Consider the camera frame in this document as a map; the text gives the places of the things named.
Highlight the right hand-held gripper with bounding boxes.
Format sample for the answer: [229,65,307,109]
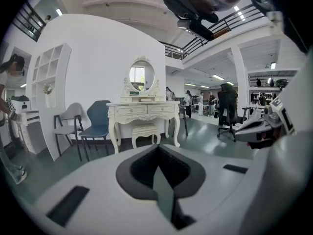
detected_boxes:
[234,96,296,143]

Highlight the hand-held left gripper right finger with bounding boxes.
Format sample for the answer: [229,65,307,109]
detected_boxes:
[158,144,255,235]

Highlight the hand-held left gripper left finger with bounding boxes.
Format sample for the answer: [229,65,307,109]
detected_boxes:
[34,144,177,235]

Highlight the cream upholstered stool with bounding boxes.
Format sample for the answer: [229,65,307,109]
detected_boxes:
[131,123,161,149]

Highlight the white ornate dressing table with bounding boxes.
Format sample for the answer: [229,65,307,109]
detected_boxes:
[106,101,181,154]

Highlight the black office chair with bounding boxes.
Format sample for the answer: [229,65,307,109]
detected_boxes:
[217,83,251,141]

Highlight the white storage shelf rack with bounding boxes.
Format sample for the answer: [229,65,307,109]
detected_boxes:
[248,69,301,113]

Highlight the person's beige trousers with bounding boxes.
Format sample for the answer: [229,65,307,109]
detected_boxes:
[241,55,313,235]

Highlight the black-framed chair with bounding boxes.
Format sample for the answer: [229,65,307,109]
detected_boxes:
[179,104,189,136]

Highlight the blue chair with black legs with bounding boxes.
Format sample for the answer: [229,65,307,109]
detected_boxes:
[78,100,111,162]

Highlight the white low cabinet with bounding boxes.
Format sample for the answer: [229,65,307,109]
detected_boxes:
[16,110,46,154]

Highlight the black mezzanine railing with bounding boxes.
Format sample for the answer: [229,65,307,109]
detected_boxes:
[158,3,267,60]
[11,0,47,43]

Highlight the white appliance with black top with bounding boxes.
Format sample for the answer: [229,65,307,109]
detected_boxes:
[11,94,31,112]

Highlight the oval cream-framed mirror unit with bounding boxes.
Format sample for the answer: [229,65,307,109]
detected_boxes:
[120,55,165,103]

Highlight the white cubby shelf unit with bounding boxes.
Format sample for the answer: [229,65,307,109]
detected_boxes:
[25,43,73,161]

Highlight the grey chair with black frame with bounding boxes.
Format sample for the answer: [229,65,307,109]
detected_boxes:
[53,102,85,162]

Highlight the black head-worn camera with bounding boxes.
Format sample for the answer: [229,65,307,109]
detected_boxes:
[160,0,220,42]

